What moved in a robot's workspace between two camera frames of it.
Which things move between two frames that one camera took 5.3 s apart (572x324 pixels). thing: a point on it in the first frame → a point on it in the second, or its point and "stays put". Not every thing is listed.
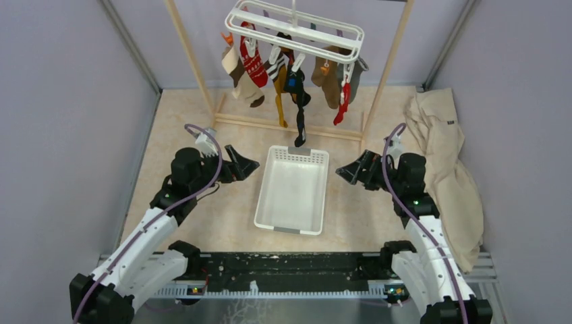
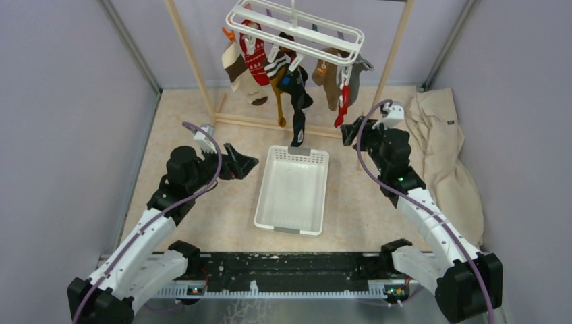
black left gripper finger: [243, 171] stays put
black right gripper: [369, 160] → [349, 132]
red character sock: [347, 88] stays put
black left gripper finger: [242, 165] stays put
